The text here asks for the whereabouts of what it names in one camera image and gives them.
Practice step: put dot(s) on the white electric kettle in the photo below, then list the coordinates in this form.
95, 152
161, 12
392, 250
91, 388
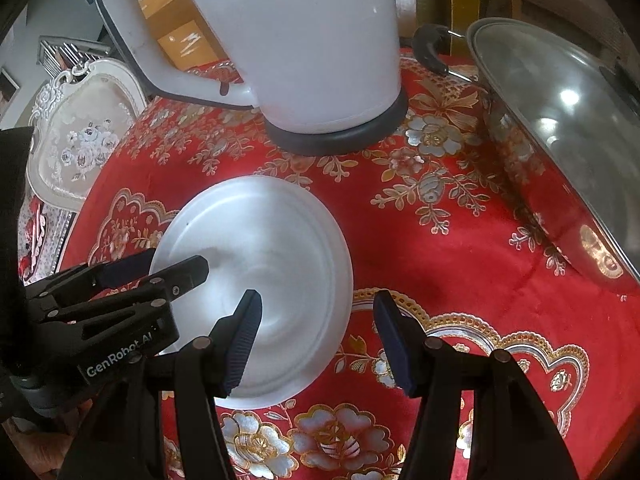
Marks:
300, 35

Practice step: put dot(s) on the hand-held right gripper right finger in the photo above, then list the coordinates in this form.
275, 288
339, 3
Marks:
395, 345

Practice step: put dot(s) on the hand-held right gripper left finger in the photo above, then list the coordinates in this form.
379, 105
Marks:
245, 340

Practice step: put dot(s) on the white ornate chair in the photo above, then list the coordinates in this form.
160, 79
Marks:
80, 145

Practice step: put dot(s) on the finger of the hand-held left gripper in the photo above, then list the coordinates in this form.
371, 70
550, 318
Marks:
175, 275
125, 267

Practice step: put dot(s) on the red patterned mat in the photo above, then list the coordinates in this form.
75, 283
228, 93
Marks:
42, 240

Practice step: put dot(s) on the slatted rack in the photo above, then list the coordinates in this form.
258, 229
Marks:
70, 55

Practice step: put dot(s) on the red floral tablecloth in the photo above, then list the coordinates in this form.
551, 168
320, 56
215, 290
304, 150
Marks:
450, 270

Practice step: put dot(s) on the orange wooden cabinet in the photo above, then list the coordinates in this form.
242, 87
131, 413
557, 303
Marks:
165, 25

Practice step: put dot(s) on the white bowl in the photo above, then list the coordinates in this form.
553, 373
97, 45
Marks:
270, 240

